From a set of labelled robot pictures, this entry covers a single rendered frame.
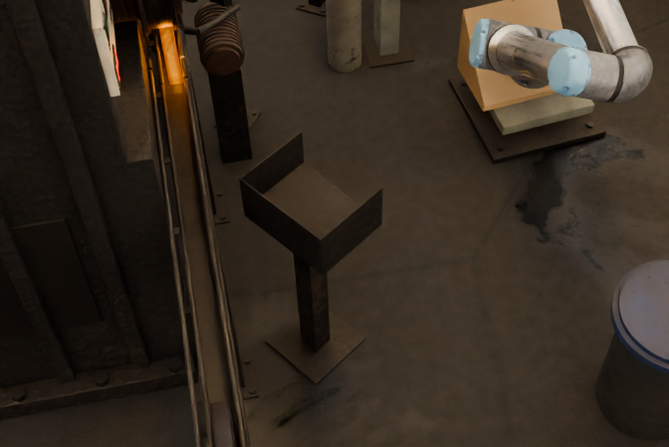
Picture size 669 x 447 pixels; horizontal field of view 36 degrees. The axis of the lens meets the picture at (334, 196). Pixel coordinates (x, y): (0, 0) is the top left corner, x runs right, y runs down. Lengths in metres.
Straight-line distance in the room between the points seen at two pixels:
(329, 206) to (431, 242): 0.75
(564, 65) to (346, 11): 1.09
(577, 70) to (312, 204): 0.71
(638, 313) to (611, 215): 0.78
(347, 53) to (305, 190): 1.16
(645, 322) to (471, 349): 0.59
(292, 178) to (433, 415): 0.78
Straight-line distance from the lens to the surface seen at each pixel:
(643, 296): 2.58
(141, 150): 2.24
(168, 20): 2.34
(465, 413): 2.83
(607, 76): 2.55
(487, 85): 3.32
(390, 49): 3.66
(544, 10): 3.41
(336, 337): 2.93
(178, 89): 2.67
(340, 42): 3.52
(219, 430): 1.96
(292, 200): 2.45
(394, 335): 2.94
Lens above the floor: 2.50
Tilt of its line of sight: 51 degrees down
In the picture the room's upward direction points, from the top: 2 degrees counter-clockwise
